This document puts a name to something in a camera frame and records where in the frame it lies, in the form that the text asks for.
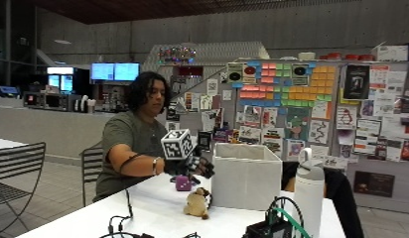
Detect purple dice cube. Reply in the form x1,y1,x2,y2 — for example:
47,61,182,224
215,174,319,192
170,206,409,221
174,175,194,192

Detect white cube with black markers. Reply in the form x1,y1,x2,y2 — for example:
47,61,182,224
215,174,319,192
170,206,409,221
159,129,195,161

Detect white fabric storage box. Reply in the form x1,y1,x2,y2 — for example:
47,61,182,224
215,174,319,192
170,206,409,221
209,142,283,211

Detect tan pug soft toy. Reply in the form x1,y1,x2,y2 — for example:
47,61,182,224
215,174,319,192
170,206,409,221
182,186,211,221

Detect the person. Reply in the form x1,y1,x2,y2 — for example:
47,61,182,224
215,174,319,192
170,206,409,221
91,70,215,203

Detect black electronics box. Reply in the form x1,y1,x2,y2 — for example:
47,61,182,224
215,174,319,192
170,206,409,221
241,219,294,238

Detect white water bottle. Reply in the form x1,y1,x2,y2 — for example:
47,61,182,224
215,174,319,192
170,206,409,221
291,147,326,238

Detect black slatted metal chair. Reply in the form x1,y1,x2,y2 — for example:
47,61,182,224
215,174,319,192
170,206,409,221
0,141,47,236
78,142,103,208

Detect group of coloured sticky notes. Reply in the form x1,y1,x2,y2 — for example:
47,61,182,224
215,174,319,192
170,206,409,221
230,60,338,109

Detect black jacket on chair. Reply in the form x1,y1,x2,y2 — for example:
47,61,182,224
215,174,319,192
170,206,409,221
279,161,365,238

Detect blue lit monitor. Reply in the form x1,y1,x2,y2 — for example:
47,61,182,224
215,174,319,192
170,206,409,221
113,61,141,82
89,62,115,81

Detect penguin drawing poster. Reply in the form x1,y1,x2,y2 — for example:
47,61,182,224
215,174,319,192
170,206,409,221
335,105,358,131

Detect grey service counter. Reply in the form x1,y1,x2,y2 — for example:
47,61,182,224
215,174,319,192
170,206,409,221
0,104,118,161

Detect dark brown poster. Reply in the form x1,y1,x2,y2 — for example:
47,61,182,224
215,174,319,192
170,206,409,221
351,171,396,198

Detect notice board with papers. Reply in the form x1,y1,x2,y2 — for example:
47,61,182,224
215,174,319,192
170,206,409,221
162,59,409,214

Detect microwave oven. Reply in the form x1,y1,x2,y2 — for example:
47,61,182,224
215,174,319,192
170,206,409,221
22,91,70,112

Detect lit drinks fridge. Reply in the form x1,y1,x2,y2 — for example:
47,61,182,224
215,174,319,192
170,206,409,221
46,66,75,94

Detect black poster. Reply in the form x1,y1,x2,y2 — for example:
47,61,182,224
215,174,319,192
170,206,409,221
341,64,370,101

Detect row of red containers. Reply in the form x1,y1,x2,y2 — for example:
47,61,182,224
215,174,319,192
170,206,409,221
318,52,375,61

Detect small blue screen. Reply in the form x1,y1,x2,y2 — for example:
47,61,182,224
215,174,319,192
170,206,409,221
0,85,21,95

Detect white cardboard box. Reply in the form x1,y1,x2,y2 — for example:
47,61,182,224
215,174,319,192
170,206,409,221
374,45,409,62

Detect black arm strap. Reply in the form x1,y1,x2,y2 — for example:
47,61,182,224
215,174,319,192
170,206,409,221
118,153,142,175

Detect black looped cable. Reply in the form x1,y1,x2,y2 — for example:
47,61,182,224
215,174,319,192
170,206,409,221
263,195,306,232

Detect green cable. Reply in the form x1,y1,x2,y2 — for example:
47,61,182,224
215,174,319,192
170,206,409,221
270,206,313,238

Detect coloured string lights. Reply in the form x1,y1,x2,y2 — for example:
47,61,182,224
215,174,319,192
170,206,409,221
157,46,198,65

